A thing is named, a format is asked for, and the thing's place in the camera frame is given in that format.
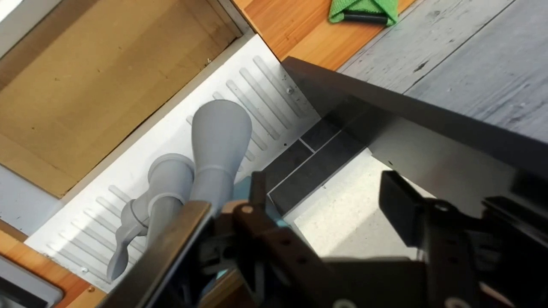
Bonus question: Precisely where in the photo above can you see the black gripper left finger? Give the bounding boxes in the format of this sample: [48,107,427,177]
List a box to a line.
[233,170,332,271]

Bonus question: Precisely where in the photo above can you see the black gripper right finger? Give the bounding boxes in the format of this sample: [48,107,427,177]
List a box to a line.
[380,170,487,308]

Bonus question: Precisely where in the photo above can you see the green microfibre towel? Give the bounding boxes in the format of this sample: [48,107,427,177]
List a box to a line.
[327,0,401,28]

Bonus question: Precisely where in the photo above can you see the white toy sink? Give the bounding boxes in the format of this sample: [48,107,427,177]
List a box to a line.
[0,0,322,293]

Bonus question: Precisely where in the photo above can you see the grey wood backsplash panel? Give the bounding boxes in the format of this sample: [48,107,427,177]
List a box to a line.
[339,0,548,144]

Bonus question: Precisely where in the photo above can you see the wooden cutting board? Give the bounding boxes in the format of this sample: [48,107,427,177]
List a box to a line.
[233,0,418,74]

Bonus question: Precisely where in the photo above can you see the grey toy stove top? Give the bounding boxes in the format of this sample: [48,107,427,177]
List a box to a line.
[0,254,65,308]

